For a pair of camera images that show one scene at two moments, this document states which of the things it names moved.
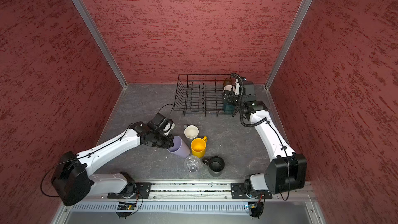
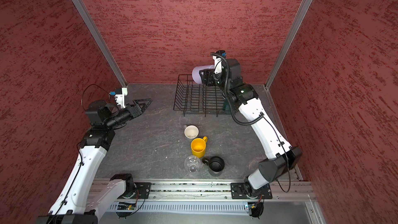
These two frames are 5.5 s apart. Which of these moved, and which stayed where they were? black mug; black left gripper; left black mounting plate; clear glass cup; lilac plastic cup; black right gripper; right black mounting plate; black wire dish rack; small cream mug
Moved: lilac plastic cup; black left gripper; black right gripper
Stayed: small cream mug; black wire dish rack; left black mounting plate; right black mounting plate; clear glass cup; black mug
